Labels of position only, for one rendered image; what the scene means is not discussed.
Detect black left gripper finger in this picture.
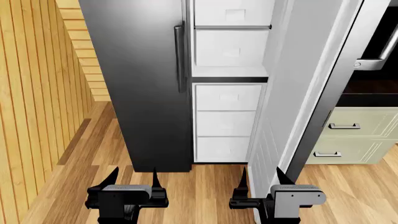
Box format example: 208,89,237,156
99,166,120,188
151,166,164,189

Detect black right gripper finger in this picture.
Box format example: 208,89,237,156
236,166,250,190
275,166,297,187

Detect white-lined steel fridge door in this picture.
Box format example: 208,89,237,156
244,0,365,224

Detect white fridge drawer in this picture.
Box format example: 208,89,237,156
193,0,275,27
196,136,251,162
195,84,263,112
195,29,270,67

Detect dark grey fridge door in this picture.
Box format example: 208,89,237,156
77,0,194,174

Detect pale green cabinet drawer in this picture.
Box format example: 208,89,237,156
305,136,398,166
320,106,398,138

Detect black built-in oven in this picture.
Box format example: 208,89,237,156
335,0,398,108

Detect grey right gripper camera box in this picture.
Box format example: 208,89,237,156
269,184,328,220

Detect silver drawer pull handle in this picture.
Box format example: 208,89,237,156
313,151,343,158
328,122,362,130

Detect dark metal fridge door handle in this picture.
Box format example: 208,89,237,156
173,20,188,94

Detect silver oven door handle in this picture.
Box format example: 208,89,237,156
353,27,398,71

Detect metal fridge shelf rail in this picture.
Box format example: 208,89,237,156
193,24,273,30

